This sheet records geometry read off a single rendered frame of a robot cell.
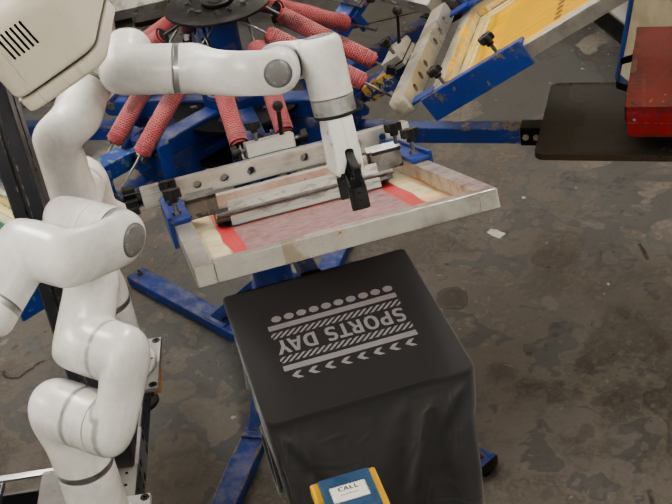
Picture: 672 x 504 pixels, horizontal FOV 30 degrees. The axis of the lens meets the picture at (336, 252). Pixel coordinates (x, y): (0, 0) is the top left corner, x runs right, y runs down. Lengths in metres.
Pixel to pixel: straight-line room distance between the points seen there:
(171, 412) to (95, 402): 2.26
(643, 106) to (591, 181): 1.83
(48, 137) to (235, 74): 0.34
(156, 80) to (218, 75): 0.11
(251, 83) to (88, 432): 0.61
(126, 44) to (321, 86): 0.33
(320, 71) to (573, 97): 1.58
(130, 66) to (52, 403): 0.57
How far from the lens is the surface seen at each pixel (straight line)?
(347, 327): 2.76
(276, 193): 2.78
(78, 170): 2.22
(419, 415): 2.65
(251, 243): 2.54
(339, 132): 2.10
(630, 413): 3.92
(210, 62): 2.07
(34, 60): 1.80
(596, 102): 3.54
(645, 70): 3.36
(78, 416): 1.91
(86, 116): 2.13
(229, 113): 3.30
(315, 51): 2.09
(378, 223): 2.31
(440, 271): 4.55
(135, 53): 2.11
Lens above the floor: 2.62
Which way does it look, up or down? 34 degrees down
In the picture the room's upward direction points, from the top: 9 degrees counter-clockwise
